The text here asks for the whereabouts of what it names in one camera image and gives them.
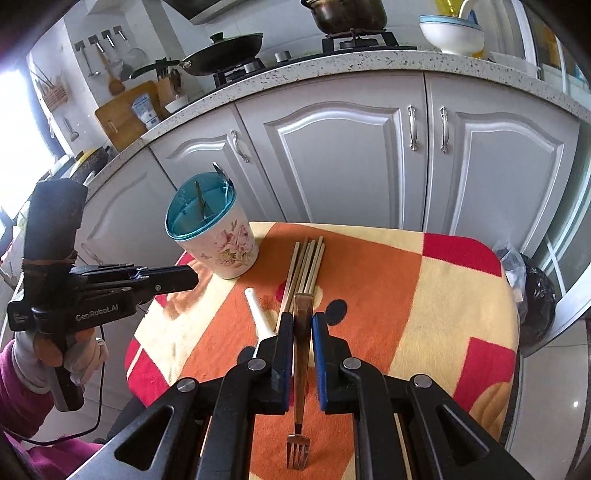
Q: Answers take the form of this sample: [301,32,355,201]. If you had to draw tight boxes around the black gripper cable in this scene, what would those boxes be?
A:
[9,318,109,446]

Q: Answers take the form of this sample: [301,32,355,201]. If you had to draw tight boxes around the dark metal cooking pot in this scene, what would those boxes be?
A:
[301,0,387,35]

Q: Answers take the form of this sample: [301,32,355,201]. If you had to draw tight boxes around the metal fork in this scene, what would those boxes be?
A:
[285,292,317,472]

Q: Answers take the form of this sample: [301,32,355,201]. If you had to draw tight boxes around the speckled stone countertop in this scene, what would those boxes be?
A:
[83,48,591,185]

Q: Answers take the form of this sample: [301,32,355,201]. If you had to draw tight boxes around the black gas stove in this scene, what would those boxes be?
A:
[212,28,419,88]

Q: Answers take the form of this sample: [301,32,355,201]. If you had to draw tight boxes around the person's left hand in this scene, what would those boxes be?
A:
[62,336,110,387]

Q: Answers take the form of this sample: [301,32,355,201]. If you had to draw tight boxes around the hanging metal ladle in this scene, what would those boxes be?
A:
[75,41,99,77]

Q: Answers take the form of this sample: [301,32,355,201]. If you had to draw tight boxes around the yellow oil bottle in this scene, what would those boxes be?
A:
[434,0,472,19]

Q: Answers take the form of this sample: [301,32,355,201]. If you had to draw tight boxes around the hanging wooden spatula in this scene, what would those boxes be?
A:
[96,37,126,96]

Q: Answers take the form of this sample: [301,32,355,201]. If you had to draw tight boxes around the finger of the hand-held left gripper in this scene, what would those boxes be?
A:
[136,265,200,296]

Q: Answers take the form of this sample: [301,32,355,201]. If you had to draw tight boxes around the bundle of wooden chopsticks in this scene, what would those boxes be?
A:
[276,235,326,333]

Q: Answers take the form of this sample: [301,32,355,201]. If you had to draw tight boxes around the black wok with lid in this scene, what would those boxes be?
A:
[129,32,264,79]

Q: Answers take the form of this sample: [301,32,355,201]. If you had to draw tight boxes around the wooden cutting board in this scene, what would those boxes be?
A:
[95,80,160,152]

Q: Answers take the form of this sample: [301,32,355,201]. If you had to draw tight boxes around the black trash bag bin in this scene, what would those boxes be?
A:
[519,265,557,352]

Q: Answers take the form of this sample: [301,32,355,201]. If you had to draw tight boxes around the person's left forearm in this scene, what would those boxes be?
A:
[0,339,121,480]

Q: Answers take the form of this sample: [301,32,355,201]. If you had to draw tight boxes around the white ceramic spoon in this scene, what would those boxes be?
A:
[244,287,278,358]

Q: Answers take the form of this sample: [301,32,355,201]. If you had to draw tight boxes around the metal spoon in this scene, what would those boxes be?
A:
[194,161,230,220]

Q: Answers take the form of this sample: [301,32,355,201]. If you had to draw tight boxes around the wooden knife block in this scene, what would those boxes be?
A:
[154,58,183,104]

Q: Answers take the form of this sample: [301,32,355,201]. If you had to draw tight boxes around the orange yellow red blanket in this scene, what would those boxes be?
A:
[124,222,520,480]

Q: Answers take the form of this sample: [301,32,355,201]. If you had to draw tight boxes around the wall chopstick basket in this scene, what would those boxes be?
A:
[32,65,70,112]

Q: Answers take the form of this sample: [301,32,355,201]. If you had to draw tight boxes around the floral cup with teal lid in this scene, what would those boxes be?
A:
[165,172,259,280]

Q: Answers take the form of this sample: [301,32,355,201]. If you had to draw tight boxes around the metal cabinet handle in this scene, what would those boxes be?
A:
[407,105,420,151]
[230,130,250,163]
[438,107,451,154]

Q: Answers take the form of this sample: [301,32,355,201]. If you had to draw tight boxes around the white framed glass door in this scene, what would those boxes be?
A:
[522,0,591,361]

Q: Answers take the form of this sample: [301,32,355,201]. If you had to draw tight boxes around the white blue packet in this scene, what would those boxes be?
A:
[131,92,160,130]

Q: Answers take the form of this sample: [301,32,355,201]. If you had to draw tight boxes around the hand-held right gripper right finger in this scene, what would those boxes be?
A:
[311,311,504,480]

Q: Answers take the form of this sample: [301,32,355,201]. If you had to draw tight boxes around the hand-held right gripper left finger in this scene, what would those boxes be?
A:
[95,311,297,480]

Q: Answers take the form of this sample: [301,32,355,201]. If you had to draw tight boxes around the grey cabinet door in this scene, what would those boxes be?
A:
[76,152,208,416]
[235,76,435,232]
[425,74,580,259]
[148,106,287,222]

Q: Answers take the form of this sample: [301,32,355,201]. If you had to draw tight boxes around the clear plastic bag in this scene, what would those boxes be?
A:
[493,241,528,319]

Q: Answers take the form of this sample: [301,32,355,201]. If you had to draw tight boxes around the white bowl blue rim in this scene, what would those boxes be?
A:
[419,14,485,55]

